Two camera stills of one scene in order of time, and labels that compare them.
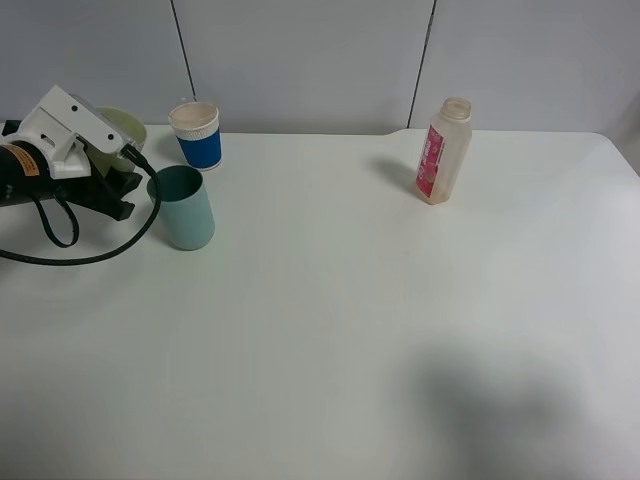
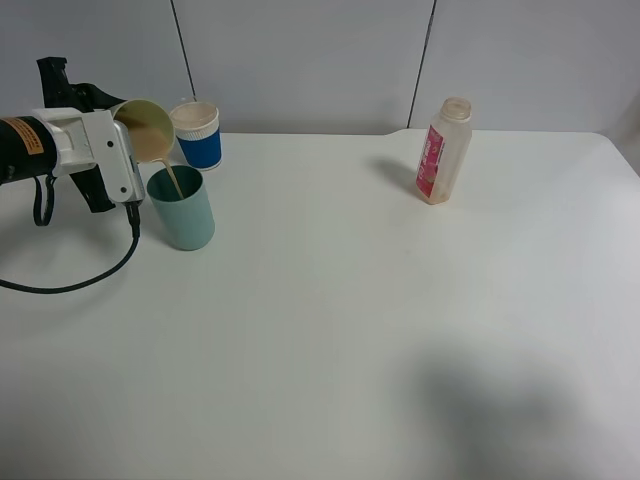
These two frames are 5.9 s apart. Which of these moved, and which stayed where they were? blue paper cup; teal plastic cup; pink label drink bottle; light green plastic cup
Moved: light green plastic cup
Stayed: blue paper cup; pink label drink bottle; teal plastic cup
